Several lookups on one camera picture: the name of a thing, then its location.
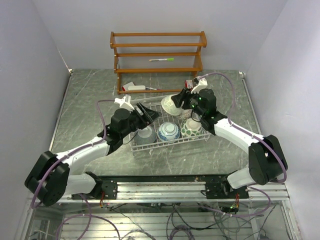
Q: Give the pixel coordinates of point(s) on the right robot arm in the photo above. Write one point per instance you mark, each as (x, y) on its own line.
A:
(266, 160)

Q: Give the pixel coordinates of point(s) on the white wire dish rack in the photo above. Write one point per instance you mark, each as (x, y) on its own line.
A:
(154, 103)

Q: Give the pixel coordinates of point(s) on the teal pattern cream bowl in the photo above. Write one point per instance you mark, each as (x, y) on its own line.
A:
(169, 106)

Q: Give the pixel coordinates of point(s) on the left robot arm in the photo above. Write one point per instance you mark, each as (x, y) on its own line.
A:
(51, 177)

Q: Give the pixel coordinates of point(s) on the red white card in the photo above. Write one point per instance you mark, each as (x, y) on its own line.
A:
(126, 86)

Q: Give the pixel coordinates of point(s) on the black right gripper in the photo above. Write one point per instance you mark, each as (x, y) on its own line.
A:
(178, 99)

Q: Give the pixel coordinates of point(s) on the purple pattern cream bowl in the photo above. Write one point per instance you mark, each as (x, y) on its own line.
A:
(185, 114)

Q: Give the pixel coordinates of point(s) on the blue dotted bowl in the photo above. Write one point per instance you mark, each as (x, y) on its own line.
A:
(145, 136)

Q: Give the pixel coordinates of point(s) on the aluminium mounting rail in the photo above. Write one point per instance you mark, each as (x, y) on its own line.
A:
(143, 192)

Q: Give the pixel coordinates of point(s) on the green capped marker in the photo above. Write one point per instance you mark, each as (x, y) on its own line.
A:
(161, 60)

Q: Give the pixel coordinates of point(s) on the white rectangular eraser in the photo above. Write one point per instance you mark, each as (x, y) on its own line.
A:
(136, 88)

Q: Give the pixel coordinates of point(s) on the red white small box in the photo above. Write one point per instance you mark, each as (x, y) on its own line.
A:
(189, 84)

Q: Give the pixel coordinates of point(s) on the blue floral white bowl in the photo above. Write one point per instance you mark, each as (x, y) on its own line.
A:
(168, 131)

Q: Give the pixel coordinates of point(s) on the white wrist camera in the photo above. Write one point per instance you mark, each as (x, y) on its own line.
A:
(125, 102)
(201, 83)

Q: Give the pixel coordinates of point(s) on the green leaf pattern bowl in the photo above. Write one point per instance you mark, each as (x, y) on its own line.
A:
(190, 128)

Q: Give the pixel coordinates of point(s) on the red tipped pen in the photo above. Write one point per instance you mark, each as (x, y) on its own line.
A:
(150, 88)

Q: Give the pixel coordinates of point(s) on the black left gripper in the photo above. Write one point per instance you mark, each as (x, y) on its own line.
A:
(149, 115)

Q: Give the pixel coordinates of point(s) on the wooden shelf rack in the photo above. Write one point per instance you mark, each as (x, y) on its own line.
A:
(132, 51)

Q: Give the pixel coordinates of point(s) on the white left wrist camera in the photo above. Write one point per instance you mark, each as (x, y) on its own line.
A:
(125, 102)

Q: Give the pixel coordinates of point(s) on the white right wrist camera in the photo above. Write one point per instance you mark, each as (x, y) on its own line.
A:
(201, 83)

